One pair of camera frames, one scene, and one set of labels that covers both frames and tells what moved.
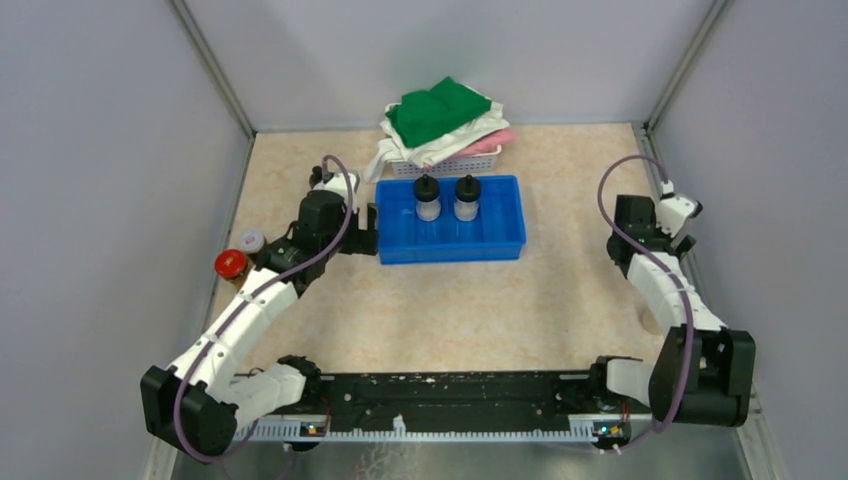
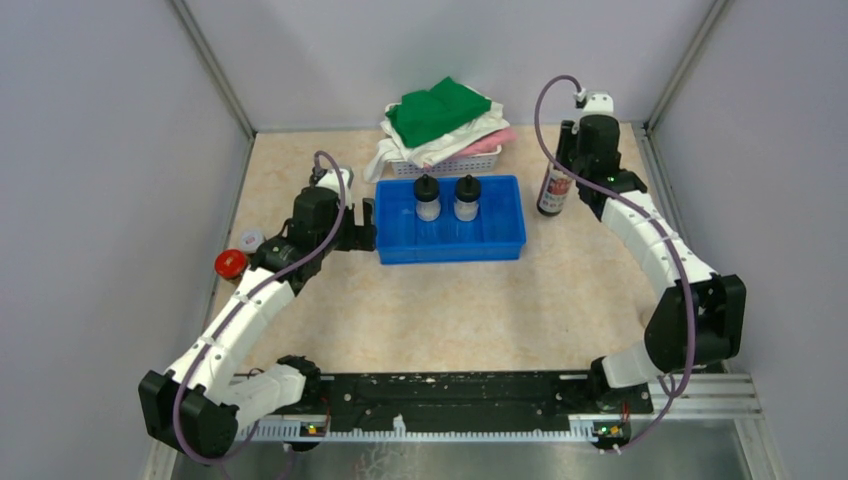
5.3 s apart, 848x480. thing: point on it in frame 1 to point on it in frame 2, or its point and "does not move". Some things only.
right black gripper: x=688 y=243 to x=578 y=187
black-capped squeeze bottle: x=427 y=195 does not move
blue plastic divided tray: x=497 y=232 does not move
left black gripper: x=362 y=241 does not move
